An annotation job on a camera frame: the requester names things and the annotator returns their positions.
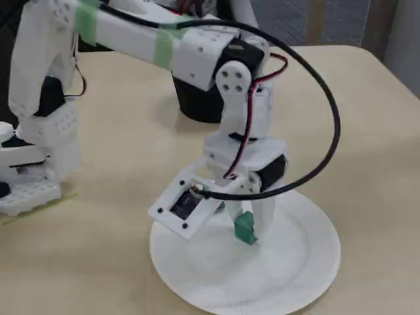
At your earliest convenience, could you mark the white paper plate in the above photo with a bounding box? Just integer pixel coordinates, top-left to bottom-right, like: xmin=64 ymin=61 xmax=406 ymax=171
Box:
xmin=149 ymin=188 xmax=342 ymax=315

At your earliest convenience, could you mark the black pot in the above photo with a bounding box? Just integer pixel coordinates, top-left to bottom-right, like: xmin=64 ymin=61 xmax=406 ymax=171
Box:
xmin=172 ymin=75 xmax=227 ymax=124

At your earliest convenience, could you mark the yellow-green tape strip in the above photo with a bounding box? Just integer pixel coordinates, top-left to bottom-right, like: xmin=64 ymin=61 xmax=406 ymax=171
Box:
xmin=0 ymin=192 xmax=79 ymax=226

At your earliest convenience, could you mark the person in dark jacket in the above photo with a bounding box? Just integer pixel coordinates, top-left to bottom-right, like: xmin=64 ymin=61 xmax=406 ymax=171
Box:
xmin=144 ymin=0 xmax=230 ymax=18

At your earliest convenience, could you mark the thick black camera cable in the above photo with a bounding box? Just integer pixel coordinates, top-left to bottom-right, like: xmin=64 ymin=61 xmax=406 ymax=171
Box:
xmin=77 ymin=0 xmax=341 ymax=201

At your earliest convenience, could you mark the white perforated base plate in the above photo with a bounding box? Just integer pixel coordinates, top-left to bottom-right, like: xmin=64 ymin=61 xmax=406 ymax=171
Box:
xmin=0 ymin=178 xmax=63 ymax=217

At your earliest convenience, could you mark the light wooden post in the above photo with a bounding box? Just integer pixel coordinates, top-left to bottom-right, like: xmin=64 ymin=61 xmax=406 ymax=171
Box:
xmin=307 ymin=0 xmax=326 ymax=44

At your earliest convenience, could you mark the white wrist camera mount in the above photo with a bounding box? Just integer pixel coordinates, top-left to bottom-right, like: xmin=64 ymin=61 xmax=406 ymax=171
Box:
xmin=147 ymin=159 xmax=227 ymax=241

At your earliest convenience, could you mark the red black servo wire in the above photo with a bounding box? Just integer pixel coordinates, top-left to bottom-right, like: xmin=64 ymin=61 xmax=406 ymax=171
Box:
xmin=64 ymin=32 xmax=88 ymax=98
xmin=226 ymin=54 xmax=289 ymax=180

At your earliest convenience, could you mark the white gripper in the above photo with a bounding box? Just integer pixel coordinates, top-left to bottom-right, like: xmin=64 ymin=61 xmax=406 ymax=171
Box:
xmin=203 ymin=130 xmax=289 ymax=232

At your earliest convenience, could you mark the white curved plastic part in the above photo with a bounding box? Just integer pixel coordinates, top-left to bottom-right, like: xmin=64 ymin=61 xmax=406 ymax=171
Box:
xmin=230 ymin=0 xmax=257 ymax=32

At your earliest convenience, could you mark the green tape band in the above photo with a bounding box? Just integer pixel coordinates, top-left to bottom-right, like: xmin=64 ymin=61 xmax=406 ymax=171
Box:
xmin=154 ymin=28 xmax=184 ymax=68
xmin=74 ymin=5 xmax=99 ymax=47

